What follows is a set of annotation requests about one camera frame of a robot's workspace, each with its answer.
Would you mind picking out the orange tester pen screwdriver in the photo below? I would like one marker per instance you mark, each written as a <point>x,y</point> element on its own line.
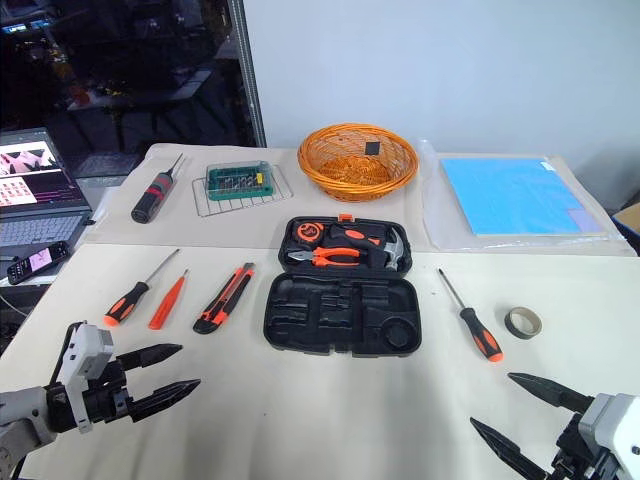
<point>167,302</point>

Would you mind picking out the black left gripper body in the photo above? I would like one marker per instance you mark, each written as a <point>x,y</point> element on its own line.
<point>107,395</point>

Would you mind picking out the cardboard box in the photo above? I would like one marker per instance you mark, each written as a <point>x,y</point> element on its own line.
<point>630,225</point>

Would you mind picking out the green screwdriver bit case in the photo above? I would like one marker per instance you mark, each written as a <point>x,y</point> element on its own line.
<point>240,182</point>

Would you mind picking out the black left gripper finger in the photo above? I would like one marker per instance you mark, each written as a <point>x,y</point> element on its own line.
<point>165,397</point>
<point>150,354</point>

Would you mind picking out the orange woven basket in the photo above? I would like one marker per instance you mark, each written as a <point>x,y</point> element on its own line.
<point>350,182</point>

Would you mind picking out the clear plastic bag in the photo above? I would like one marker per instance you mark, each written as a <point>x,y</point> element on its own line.
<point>450,240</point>

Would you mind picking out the black smartphone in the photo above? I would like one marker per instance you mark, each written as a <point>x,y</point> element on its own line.
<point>35,262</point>

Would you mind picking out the orange black utility knife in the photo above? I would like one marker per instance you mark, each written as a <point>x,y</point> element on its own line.
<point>225,300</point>

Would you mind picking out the orange black tape measure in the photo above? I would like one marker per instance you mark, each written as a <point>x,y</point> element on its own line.
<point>310,233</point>

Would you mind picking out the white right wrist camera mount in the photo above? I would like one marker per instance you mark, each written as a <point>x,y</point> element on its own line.
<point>617,420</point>

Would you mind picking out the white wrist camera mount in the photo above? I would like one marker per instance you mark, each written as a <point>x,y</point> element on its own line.
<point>87,345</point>
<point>617,420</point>

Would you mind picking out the metal frame post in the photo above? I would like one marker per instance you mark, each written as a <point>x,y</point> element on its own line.
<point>247,75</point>

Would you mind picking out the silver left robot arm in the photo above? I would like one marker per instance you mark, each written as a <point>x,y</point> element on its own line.
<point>20,410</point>

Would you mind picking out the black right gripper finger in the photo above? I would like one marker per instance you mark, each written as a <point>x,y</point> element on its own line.
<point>510,455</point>
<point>550,392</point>

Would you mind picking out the black hard case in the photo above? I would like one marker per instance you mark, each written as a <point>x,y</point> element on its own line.
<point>340,310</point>

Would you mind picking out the small black square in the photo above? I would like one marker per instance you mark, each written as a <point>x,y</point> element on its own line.
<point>372,149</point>

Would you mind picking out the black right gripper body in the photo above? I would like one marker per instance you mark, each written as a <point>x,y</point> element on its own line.
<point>582,455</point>

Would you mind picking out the open laptop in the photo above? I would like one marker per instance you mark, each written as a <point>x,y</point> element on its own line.
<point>35,200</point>

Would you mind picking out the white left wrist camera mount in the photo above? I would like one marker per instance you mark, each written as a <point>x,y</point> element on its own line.
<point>87,345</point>

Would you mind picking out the grey tape roll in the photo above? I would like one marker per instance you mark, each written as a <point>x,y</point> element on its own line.
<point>515,327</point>

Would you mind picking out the black red precision screwdriver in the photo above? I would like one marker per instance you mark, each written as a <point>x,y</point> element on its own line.
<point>150,200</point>

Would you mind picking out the claw hammer black orange grip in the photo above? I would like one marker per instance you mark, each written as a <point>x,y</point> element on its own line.
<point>392,252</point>

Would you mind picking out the blue board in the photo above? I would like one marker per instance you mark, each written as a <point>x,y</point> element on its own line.
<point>515,195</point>

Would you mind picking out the beige table mat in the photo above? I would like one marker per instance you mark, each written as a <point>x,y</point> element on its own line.
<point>325,410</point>
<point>310,220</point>

